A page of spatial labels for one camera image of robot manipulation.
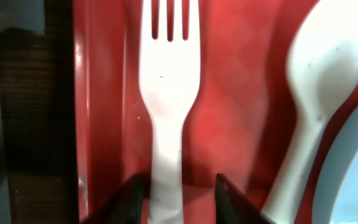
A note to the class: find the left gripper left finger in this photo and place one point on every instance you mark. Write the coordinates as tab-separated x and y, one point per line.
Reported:
125	206

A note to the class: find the white plastic fork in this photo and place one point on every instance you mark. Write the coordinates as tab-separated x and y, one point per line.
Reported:
169	82

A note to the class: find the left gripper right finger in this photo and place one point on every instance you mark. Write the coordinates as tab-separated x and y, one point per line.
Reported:
231	205

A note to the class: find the light blue plate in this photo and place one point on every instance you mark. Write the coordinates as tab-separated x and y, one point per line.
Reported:
336	194

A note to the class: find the white plastic spoon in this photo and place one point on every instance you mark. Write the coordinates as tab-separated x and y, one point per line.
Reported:
321	72

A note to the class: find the red plastic tray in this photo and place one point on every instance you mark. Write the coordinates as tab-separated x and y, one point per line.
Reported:
241	122

